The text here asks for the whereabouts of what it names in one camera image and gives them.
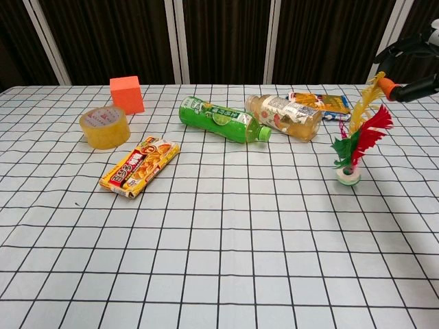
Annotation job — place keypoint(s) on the red yellow feather toy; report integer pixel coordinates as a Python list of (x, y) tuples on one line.
[(356, 137)]

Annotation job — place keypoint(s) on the white checkered tablecloth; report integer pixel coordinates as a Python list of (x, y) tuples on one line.
[(219, 222)]

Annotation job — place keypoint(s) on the green tea bottle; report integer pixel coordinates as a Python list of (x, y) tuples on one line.
[(223, 120)]

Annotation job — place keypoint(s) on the yellow red snack box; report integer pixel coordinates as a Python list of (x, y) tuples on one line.
[(140, 166)]

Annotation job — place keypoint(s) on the orange foam cube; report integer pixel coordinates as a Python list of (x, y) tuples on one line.
[(127, 95)]

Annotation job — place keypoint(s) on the folding screen partition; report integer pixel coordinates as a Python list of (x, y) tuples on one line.
[(219, 41)]

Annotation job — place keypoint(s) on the amber tea bottle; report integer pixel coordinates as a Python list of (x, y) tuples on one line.
[(284, 116)]

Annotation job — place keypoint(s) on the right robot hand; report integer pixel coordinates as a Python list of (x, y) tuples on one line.
[(411, 68)]

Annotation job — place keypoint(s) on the blue gold snack packet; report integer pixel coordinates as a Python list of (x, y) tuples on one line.
[(322, 104)]

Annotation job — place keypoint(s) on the clear packing tape roll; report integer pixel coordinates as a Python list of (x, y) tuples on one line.
[(104, 127)]

